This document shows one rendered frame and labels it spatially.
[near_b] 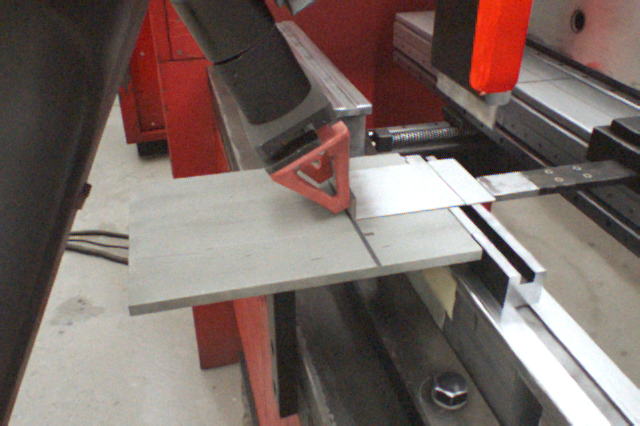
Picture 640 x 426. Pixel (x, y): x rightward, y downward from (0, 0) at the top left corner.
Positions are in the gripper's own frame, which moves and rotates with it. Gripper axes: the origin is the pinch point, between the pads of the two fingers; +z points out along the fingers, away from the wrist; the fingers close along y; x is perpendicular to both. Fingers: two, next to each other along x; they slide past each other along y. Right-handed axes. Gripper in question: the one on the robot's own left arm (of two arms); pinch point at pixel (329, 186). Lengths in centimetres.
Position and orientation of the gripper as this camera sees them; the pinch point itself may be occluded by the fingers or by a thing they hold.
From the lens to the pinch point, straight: 51.7
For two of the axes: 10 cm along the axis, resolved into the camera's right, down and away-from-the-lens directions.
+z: 4.5, 7.0, 5.5
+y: -2.4, -5.0, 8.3
